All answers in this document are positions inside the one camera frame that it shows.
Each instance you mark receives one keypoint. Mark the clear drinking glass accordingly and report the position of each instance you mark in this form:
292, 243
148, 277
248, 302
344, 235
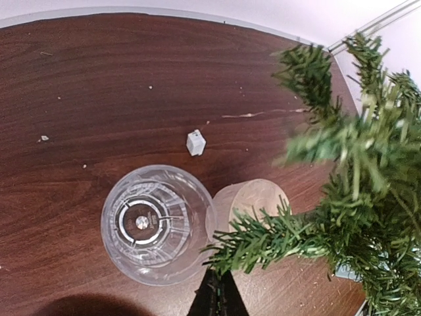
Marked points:
156, 222

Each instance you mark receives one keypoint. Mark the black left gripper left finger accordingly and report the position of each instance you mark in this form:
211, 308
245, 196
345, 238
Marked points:
206, 298

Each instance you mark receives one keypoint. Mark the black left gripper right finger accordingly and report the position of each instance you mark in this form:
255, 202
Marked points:
230, 300

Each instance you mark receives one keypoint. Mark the small green christmas tree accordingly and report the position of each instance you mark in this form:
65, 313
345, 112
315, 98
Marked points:
369, 216

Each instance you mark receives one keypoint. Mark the right aluminium frame post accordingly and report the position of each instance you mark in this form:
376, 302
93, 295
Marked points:
371, 28

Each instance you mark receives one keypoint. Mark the blue plastic basket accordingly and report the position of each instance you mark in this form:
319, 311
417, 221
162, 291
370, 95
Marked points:
344, 270

